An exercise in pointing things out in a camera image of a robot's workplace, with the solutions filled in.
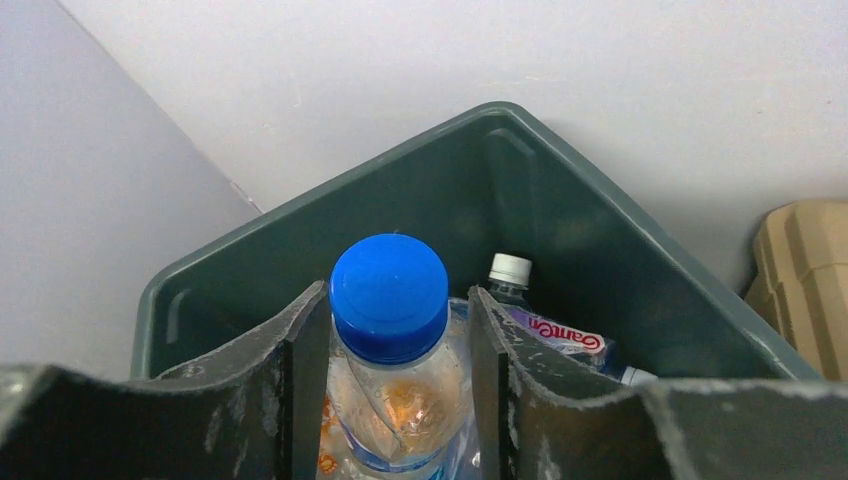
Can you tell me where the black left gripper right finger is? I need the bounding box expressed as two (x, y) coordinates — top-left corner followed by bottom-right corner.
(468, 287), (847, 479)

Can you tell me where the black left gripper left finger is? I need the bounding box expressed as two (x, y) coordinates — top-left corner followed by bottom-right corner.
(1, 281), (331, 479)

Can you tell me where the blue label water bottle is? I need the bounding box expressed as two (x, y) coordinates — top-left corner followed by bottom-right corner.
(488, 253), (533, 312)

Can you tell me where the dark green plastic bin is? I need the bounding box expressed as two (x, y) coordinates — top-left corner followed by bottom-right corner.
(131, 102), (817, 380)

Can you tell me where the crushed blue label bottle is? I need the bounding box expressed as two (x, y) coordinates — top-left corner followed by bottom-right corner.
(505, 305), (658, 386)

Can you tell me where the tan plastic toolbox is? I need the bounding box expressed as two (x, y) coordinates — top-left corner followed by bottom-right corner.
(744, 199), (847, 382)

